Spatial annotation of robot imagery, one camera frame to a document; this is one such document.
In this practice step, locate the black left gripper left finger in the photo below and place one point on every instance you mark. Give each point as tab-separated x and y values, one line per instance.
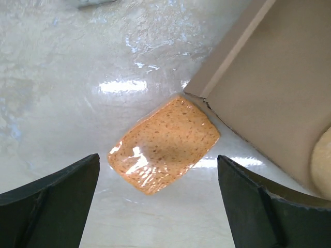
51	211

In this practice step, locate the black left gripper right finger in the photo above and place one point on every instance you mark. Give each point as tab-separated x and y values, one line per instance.
262	213

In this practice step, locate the orange round sponge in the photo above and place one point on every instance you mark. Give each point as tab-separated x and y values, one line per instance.
320	164

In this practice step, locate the brown cardboard box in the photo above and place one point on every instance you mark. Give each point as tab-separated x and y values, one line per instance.
268	80

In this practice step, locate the purple toothpaste box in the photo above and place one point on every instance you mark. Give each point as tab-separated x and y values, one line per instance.
87	3

